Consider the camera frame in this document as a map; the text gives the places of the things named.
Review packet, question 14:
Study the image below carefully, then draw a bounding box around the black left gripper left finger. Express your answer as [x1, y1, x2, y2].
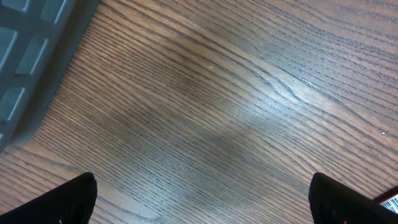
[1, 172, 98, 224]

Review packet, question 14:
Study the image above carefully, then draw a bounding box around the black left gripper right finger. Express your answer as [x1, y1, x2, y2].
[308, 172, 397, 224]

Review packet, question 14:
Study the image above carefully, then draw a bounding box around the grey plastic shopping basket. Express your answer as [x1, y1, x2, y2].
[1, 0, 100, 149]

